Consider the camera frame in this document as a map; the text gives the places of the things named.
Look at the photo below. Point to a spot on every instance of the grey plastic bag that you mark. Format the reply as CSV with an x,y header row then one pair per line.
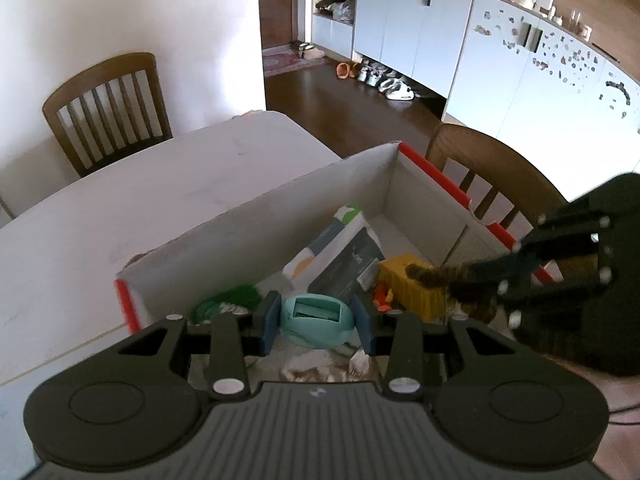
x,y
340,9

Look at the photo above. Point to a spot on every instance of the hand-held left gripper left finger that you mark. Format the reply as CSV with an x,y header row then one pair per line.
x,y
270,325

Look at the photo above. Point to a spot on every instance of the printed tissue pack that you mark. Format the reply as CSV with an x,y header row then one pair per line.
x,y
340,265

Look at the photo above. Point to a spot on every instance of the brown wooden chair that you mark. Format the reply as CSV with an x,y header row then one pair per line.
x,y
500,160
100,72

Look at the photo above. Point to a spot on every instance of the patterned pink rug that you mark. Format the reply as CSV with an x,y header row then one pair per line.
x,y
285,62

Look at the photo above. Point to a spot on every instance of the white and wood wall cabinet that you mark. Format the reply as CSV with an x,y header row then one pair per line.
x,y
400,25

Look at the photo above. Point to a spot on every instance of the red cardboard box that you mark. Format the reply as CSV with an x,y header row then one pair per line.
x,y
240,240

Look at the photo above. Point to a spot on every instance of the green-haired plush doll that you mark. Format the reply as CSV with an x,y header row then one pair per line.
x,y
225,302

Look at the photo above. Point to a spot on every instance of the pair of orange sandals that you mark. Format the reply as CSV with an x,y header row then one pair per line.
x,y
345,71

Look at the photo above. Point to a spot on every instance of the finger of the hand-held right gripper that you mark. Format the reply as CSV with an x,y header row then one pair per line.
x,y
525,255
500,287

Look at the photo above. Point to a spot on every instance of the teal slotted plastic case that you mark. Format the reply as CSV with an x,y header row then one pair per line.
x,y
317,330

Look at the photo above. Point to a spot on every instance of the dark brown door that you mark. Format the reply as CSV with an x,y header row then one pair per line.
x,y
275,5

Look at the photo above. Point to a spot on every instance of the small yellow box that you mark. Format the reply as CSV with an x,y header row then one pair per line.
x,y
415,295

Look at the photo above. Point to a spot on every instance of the row of white sneakers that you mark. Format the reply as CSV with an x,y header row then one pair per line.
x,y
390,85

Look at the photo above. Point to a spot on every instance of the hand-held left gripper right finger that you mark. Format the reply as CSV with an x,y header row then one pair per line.
x,y
364,330

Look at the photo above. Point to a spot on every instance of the pair of beige slippers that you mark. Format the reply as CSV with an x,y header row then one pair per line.
x,y
311,51

